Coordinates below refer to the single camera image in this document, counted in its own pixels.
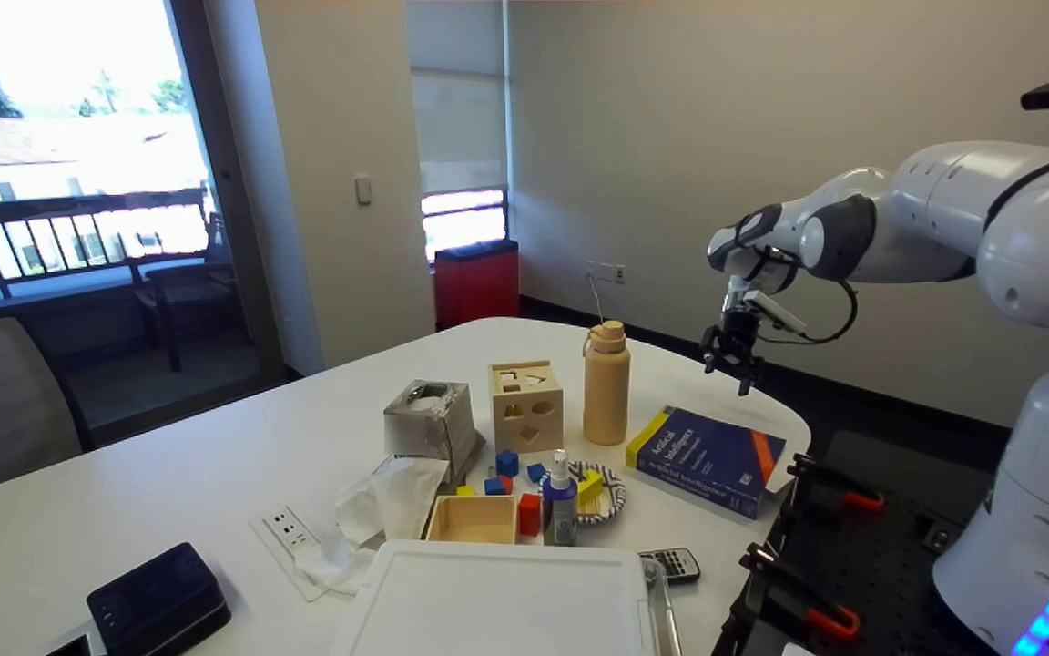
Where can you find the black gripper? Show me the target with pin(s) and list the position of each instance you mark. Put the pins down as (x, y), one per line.
(729, 339)

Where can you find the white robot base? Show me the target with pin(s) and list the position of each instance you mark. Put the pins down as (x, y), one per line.
(997, 575)

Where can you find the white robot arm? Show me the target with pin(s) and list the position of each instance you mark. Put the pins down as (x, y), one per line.
(957, 208)

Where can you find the tan water bottle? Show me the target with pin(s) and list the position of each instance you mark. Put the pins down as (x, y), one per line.
(608, 386)

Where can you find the grey tissue box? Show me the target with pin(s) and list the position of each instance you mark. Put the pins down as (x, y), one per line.
(434, 421)

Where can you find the dark patio chair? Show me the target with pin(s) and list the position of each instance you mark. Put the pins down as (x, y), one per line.
(169, 285)

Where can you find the orange handled clamp far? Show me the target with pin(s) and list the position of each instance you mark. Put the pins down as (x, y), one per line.
(850, 494)

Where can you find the yellow block with hole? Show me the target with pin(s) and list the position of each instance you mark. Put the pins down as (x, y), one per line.
(588, 489)

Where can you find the blue artificial intelligence textbook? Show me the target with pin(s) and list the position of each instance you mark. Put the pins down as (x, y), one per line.
(704, 458)

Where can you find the red bin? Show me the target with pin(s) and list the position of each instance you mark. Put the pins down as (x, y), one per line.
(474, 284)

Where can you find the wooden tray box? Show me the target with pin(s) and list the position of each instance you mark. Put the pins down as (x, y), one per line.
(474, 518)

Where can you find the black device on table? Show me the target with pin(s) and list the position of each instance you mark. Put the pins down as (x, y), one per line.
(162, 605)

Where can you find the orange handled clamp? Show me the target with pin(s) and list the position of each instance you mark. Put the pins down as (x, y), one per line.
(790, 591)
(850, 494)

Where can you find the black remote control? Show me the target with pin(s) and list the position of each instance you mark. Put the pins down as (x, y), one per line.
(677, 562)

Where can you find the blue cube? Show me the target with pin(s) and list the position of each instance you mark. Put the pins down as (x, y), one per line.
(507, 466)

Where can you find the wooden shape sorter box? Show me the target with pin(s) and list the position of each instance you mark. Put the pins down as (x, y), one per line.
(526, 407)

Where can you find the orange handled clamp near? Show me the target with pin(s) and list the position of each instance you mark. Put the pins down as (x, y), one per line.
(790, 591)

